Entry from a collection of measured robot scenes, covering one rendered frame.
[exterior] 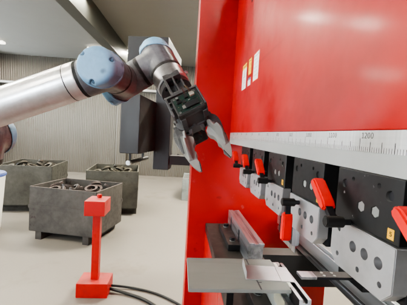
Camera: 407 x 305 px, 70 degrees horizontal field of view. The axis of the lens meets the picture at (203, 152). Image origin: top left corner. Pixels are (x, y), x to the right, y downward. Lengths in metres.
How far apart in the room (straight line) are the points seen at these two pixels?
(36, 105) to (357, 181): 0.59
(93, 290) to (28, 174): 2.93
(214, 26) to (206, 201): 0.98
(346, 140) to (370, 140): 0.06
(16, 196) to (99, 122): 4.68
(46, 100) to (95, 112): 8.88
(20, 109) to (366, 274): 0.66
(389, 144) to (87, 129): 9.32
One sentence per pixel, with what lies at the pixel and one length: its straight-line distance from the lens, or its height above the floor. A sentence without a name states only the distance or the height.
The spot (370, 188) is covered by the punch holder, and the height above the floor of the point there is 1.32.
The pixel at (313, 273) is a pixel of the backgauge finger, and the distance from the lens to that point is 0.94.
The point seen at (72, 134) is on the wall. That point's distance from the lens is 9.74.
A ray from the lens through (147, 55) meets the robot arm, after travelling 0.72.
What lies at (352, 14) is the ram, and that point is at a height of 1.60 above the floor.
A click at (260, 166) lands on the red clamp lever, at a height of 1.29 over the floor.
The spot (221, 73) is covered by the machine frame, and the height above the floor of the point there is 1.73.
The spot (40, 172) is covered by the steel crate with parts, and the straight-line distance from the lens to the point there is 5.21.
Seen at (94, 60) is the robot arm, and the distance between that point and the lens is 0.58.
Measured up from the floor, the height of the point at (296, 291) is 1.00.
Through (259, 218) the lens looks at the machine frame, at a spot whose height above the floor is 0.91.
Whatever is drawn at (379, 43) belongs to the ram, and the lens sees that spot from 0.51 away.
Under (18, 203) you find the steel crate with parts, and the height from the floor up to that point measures 0.14.
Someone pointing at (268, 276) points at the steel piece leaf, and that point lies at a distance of 0.89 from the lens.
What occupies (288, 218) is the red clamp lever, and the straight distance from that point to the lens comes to 0.69.
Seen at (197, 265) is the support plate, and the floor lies 1.00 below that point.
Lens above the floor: 1.38
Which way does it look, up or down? 4 degrees down
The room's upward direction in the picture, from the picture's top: 3 degrees clockwise
